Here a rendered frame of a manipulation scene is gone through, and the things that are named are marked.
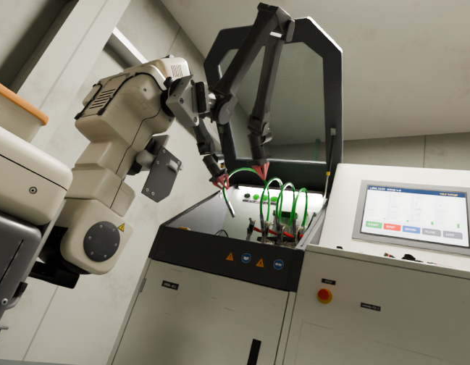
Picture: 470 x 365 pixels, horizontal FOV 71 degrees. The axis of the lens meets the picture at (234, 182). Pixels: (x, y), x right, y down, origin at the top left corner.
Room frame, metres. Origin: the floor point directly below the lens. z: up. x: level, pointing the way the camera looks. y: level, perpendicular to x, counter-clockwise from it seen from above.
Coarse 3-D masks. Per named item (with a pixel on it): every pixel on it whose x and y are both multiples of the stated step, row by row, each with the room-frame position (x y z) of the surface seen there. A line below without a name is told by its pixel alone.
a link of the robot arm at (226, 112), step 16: (272, 16) 0.76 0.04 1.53; (288, 16) 0.79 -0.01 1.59; (256, 32) 0.79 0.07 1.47; (240, 48) 0.82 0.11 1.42; (256, 48) 0.82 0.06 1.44; (240, 64) 0.83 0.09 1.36; (224, 80) 0.86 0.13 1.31; (240, 80) 0.87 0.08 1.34; (224, 96) 0.87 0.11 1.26; (224, 112) 0.89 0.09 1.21
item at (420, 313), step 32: (352, 192) 1.45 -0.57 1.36; (352, 224) 1.40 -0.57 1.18; (320, 256) 1.20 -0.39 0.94; (416, 256) 1.25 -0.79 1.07; (448, 256) 1.20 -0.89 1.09; (320, 288) 1.19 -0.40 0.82; (352, 288) 1.14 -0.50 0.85; (384, 288) 1.09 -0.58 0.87; (416, 288) 1.04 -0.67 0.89; (448, 288) 1.00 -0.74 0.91; (320, 320) 1.18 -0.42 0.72; (352, 320) 1.13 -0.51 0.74; (384, 320) 1.09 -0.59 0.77; (416, 320) 1.04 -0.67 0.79; (448, 320) 1.00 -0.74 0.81; (288, 352) 1.22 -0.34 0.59; (320, 352) 1.17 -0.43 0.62; (352, 352) 1.12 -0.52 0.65; (384, 352) 1.08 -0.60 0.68; (416, 352) 1.04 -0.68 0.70; (448, 352) 1.00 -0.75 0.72
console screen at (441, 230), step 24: (360, 192) 1.43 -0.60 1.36; (384, 192) 1.38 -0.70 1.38; (408, 192) 1.34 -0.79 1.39; (432, 192) 1.29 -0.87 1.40; (456, 192) 1.25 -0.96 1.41; (360, 216) 1.39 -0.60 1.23; (384, 216) 1.35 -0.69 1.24; (408, 216) 1.31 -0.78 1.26; (432, 216) 1.27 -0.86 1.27; (456, 216) 1.23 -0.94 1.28; (384, 240) 1.32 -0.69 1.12; (408, 240) 1.28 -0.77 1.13; (432, 240) 1.24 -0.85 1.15; (456, 240) 1.20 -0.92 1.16
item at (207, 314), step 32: (160, 288) 1.50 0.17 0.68; (192, 288) 1.43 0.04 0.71; (224, 288) 1.36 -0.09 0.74; (256, 288) 1.30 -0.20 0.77; (160, 320) 1.47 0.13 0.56; (192, 320) 1.40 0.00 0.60; (224, 320) 1.34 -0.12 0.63; (256, 320) 1.28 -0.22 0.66; (128, 352) 1.52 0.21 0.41; (160, 352) 1.45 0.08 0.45; (192, 352) 1.39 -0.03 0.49; (224, 352) 1.33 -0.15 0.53; (256, 352) 1.27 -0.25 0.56
